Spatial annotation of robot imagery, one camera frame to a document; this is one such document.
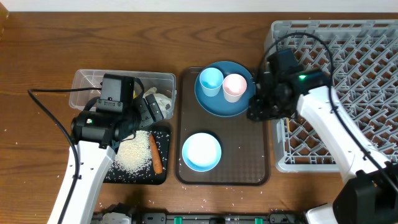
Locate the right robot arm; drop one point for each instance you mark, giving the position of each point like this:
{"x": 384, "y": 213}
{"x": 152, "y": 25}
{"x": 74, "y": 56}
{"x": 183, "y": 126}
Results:
{"x": 369, "y": 194}

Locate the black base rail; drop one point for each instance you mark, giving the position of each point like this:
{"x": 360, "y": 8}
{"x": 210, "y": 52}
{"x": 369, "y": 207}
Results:
{"x": 122, "y": 213}

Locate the white napkin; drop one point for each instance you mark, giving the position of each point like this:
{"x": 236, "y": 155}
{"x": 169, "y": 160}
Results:
{"x": 164, "y": 102}

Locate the white rice pile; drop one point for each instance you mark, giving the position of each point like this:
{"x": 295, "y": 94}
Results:
{"x": 134, "y": 153}

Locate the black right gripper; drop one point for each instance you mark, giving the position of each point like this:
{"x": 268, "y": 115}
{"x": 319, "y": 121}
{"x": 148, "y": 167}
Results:
{"x": 257, "y": 113}

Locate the black plastic tray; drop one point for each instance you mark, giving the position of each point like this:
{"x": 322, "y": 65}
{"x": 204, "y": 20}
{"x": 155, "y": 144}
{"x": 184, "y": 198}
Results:
{"x": 162, "y": 137}

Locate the wooden chopstick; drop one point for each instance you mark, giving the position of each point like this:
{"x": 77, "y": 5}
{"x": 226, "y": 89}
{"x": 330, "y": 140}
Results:
{"x": 288, "y": 124}

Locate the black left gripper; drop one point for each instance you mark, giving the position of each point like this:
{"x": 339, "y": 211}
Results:
{"x": 158, "y": 116}

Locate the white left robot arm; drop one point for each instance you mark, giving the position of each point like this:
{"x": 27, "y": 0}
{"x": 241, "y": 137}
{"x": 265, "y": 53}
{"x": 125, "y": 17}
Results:
{"x": 98, "y": 130}

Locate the pink cup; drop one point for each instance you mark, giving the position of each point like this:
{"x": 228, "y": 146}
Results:
{"x": 234, "y": 86}

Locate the grey dishwasher rack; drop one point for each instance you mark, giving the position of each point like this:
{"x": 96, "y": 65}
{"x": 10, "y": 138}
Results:
{"x": 364, "y": 55}

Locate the orange carrot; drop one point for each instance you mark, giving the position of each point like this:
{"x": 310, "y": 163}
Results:
{"x": 156, "y": 160}

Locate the dark blue plate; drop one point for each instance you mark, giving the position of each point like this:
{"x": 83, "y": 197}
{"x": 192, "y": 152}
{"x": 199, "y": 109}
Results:
{"x": 218, "y": 105}

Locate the clear plastic bin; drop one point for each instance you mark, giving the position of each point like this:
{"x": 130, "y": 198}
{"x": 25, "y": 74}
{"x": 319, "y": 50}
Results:
{"x": 164, "y": 82}

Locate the brown plastic tray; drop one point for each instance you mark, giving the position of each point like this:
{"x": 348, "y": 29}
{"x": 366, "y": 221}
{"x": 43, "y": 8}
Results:
{"x": 244, "y": 153}

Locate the light blue bowl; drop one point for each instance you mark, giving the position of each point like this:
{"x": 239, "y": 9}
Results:
{"x": 201, "y": 152}

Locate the light blue cup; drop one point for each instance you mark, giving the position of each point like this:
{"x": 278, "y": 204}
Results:
{"x": 211, "y": 80}

